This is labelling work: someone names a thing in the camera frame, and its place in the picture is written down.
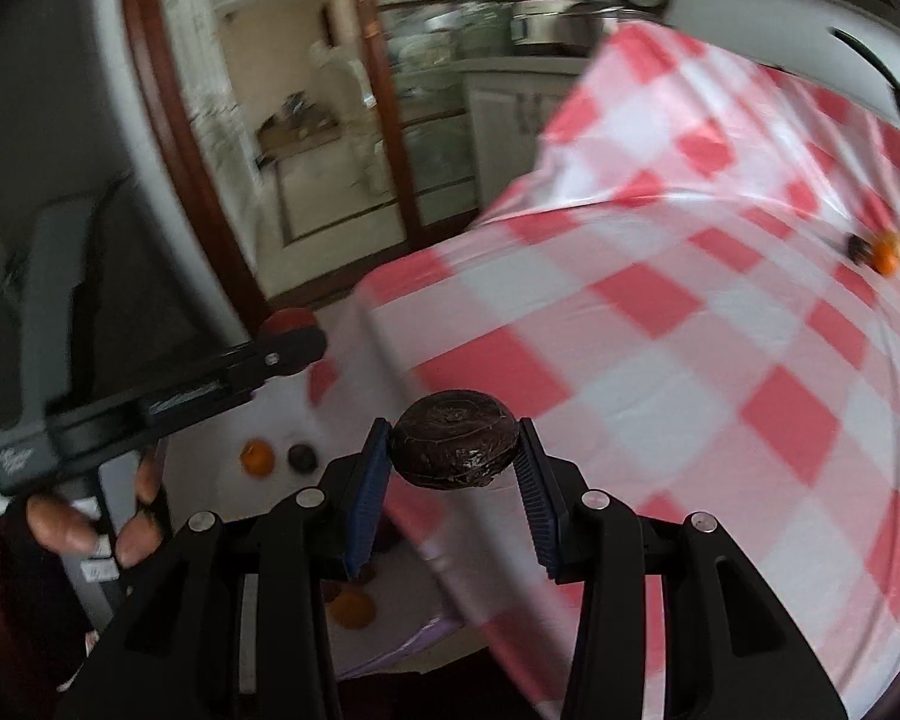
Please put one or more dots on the white purple-rimmed box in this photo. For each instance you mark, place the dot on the white purple-rimmed box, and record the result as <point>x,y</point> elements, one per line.
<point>202,472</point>

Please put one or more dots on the small orange mandarin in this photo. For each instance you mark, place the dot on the small orange mandarin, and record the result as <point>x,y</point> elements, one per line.
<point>352,608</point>

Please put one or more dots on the dark wrinkled fruit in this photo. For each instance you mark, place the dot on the dark wrinkled fruit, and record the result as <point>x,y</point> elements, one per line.
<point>454,439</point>
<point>859,250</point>

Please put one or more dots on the small red tomato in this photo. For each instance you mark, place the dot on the small red tomato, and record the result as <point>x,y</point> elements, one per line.
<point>287,320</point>

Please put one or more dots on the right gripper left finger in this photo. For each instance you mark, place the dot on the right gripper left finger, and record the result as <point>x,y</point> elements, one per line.
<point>255,638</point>

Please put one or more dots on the medium orange mandarin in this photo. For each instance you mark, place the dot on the medium orange mandarin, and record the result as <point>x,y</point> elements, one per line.
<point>884,256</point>

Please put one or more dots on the large orange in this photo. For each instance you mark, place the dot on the large orange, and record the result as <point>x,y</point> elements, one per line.
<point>258,458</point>

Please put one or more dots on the wooden door frame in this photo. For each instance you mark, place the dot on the wooden door frame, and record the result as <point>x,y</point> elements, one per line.
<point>311,140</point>

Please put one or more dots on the steel pot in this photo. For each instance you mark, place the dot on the steel pot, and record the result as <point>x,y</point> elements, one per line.
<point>569,28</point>

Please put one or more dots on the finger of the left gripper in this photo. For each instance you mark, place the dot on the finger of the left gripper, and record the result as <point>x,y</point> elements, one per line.
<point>287,353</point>

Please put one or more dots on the person left hand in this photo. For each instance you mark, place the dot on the person left hand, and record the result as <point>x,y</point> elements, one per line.
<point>62,529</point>

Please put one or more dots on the red white checkered tablecloth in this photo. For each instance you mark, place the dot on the red white checkered tablecloth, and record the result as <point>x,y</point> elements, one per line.
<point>668,298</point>

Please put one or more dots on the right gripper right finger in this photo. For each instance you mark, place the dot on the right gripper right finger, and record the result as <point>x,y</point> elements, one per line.
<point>731,648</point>

